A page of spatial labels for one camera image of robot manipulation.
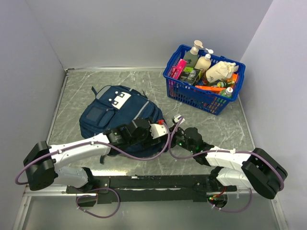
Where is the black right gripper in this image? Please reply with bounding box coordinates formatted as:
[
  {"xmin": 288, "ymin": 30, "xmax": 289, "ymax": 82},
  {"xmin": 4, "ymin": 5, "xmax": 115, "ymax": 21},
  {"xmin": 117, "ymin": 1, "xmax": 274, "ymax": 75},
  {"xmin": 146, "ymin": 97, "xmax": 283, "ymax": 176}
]
[{"xmin": 160, "ymin": 125, "xmax": 195, "ymax": 153}]

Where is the navy blue student backpack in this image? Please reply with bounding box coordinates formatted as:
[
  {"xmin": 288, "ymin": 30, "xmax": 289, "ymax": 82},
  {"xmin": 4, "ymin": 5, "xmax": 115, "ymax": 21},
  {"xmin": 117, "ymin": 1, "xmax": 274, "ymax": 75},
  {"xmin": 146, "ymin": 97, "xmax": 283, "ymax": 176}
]
[{"xmin": 79, "ymin": 85, "xmax": 166, "ymax": 164}]

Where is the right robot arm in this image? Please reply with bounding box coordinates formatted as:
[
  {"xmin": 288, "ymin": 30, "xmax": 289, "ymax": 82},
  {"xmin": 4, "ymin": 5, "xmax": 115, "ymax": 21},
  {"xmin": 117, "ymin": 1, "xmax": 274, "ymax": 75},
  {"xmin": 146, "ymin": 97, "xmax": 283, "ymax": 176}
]
[{"xmin": 170, "ymin": 126, "xmax": 288, "ymax": 199}]

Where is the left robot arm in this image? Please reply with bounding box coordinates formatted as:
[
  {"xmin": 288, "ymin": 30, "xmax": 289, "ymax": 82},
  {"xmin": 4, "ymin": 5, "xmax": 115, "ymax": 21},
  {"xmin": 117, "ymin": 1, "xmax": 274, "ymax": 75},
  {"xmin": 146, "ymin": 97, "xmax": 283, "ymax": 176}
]
[{"xmin": 22, "ymin": 118, "xmax": 169, "ymax": 193}]

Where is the beige cloth bag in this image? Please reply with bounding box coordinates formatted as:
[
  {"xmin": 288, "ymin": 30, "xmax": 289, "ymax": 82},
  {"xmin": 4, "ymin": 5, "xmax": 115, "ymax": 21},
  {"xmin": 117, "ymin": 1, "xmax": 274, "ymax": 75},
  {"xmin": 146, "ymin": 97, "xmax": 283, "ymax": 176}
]
[{"xmin": 204, "ymin": 61, "xmax": 239, "ymax": 83}]

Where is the blue plastic basket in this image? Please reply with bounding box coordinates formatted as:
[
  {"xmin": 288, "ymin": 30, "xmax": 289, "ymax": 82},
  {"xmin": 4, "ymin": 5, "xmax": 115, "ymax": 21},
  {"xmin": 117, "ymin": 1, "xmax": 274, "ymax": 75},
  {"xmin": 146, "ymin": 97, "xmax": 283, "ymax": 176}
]
[{"xmin": 163, "ymin": 45, "xmax": 246, "ymax": 115}]

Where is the green drink bottle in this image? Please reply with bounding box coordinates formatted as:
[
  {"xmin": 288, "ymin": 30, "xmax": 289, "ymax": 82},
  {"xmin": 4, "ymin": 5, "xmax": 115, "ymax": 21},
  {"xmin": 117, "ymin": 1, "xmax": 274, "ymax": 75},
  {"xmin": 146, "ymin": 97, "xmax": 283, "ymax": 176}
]
[{"xmin": 219, "ymin": 87, "xmax": 234, "ymax": 98}]

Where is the black green box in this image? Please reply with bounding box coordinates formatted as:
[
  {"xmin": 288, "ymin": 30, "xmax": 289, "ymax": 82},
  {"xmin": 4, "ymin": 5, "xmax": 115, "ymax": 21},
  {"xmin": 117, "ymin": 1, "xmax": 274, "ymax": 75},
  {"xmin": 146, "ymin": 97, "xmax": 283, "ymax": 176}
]
[{"xmin": 179, "ymin": 67, "xmax": 201, "ymax": 86}]

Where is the dark glass bottle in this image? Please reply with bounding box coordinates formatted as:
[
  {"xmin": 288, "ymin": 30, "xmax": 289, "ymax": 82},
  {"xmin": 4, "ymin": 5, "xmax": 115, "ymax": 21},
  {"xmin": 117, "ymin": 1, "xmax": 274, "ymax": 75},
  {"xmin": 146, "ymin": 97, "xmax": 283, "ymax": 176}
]
[{"xmin": 207, "ymin": 80, "xmax": 236, "ymax": 88}]

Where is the pink box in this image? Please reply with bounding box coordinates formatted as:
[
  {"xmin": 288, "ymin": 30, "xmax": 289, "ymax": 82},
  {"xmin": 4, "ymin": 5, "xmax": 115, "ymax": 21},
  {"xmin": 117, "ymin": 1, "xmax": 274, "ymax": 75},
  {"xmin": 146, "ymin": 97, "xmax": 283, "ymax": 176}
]
[{"xmin": 171, "ymin": 59, "xmax": 187, "ymax": 80}]

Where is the cream pump bottle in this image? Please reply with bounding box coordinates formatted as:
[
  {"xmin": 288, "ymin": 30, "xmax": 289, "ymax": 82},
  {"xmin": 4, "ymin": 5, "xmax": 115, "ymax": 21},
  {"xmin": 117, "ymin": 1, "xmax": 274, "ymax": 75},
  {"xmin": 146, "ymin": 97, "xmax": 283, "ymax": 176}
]
[{"xmin": 194, "ymin": 48, "xmax": 214, "ymax": 73}]

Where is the grey-green pump bottle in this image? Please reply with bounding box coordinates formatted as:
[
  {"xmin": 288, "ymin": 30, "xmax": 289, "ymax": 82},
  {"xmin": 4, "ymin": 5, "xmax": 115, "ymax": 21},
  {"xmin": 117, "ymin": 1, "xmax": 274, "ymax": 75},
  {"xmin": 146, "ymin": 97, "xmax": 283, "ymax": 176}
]
[{"xmin": 183, "ymin": 40, "xmax": 203, "ymax": 68}]

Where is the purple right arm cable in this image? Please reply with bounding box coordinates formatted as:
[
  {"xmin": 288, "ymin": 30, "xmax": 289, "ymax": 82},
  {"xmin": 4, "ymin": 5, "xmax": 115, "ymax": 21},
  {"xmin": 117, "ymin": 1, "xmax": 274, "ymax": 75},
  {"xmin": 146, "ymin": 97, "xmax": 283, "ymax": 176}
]
[{"xmin": 168, "ymin": 115, "xmax": 286, "ymax": 213}]

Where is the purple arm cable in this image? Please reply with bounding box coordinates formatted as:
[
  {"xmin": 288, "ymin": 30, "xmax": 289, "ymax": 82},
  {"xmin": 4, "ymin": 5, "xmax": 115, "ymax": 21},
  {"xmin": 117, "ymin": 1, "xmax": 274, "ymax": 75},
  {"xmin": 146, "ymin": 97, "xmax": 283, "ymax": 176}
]
[
  {"xmin": 168, "ymin": 115, "xmax": 286, "ymax": 213},
  {"xmin": 15, "ymin": 122, "xmax": 171, "ymax": 218}
]

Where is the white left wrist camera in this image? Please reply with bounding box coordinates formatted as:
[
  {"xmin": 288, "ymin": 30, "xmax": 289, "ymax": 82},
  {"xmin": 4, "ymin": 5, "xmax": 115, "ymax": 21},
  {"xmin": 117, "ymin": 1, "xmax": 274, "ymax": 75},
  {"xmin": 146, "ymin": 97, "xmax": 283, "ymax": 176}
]
[{"xmin": 150, "ymin": 120, "xmax": 168, "ymax": 139}]

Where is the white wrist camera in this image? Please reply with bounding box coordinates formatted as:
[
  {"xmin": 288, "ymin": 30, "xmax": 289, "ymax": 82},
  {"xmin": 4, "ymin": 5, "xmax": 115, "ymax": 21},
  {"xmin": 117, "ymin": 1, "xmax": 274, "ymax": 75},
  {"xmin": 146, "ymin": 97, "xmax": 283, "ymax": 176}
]
[
  {"xmin": 172, "ymin": 114, "xmax": 185, "ymax": 125},
  {"xmin": 150, "ymin": 120, "xmax": 168, "ymax": 139}
]

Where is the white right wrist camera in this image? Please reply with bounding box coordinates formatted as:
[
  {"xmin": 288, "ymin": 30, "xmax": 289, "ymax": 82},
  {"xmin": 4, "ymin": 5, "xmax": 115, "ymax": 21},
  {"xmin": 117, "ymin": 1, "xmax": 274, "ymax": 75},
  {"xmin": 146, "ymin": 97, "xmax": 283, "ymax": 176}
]
[{"xmin": 172, "ymin": 114, "xmax": 185, "ymax": 125}]

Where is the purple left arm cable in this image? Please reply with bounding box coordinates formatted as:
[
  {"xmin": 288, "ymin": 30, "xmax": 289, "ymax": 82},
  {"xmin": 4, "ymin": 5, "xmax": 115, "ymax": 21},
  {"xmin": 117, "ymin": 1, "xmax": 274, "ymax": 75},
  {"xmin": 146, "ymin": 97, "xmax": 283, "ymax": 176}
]
[{"xmin": 15, "ymin": 122, "xmax": 171, "ymax": 218}]

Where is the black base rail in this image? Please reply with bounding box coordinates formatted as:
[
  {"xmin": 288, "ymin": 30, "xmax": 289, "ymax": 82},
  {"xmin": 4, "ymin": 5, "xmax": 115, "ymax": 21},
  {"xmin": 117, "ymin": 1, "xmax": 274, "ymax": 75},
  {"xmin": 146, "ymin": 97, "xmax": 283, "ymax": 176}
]
[{"xmin": 66, "ymin": 174, "xmax": 237, "ymax": 204}]

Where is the aluminium frame rail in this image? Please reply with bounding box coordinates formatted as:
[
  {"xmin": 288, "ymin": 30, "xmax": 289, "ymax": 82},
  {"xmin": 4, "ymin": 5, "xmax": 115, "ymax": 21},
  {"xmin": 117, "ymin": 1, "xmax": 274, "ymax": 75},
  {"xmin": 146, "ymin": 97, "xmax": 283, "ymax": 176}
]
[{"xmin": 23, "ymin": 173, "xmax": 277, "ymax": 197}]

